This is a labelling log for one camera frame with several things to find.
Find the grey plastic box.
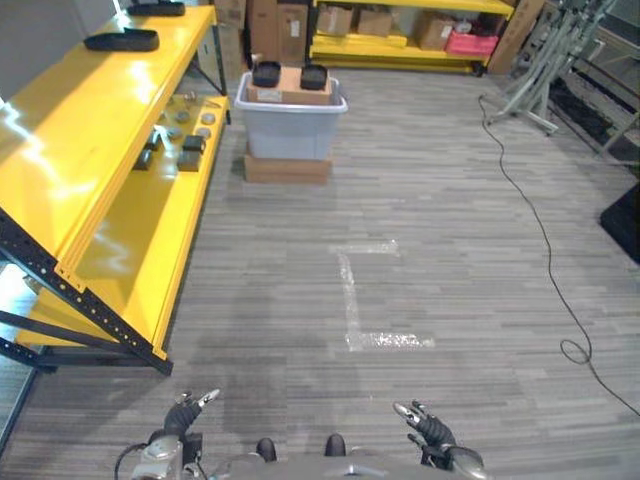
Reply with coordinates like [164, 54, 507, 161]
[233, 70, 350, 162]

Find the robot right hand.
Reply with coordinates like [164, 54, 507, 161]
[392, 399, 457, 452]

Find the grey metal stand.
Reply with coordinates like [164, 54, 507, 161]
[486, 0, 624, 137]

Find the long yellow storage shelf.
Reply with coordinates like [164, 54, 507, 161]
[308, 0, 517, 77]

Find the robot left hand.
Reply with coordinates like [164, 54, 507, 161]
[163, 388, 221, 437]

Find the black floor mat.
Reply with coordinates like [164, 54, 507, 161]
[599, 181, 640, 267]

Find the yellow shelf with black frame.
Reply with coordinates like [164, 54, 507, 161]
[0, 3, 232, 377]

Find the robot silver torso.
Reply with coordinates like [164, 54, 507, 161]
[208, 447, 397, 480]

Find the cardboard box with white label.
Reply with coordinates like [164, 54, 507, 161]
[245, 65, 334, 107]

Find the long leaning cardboard box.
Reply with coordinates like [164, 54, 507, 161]
[486, 0, 547, 76]

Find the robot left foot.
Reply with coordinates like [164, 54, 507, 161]
[255, 437, 278, 464]

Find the flat cardboard box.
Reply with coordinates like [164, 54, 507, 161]
[243, 151, 334, 186]

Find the small brown cardboard box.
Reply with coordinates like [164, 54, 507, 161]
[316, 4, 355, 37]
[355, 8, 394, 39]

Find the pink box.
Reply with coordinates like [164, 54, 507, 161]
[444, 28, 500, 57]

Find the tall brown cardboard box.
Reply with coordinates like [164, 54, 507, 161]
[247, 0, 310, 67]
[213, 0, 247, 84]

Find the black floor cable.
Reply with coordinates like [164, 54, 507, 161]
[476, 93, 640, 418]

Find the black grated platform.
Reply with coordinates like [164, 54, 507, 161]
[546, 64, 640, 164]

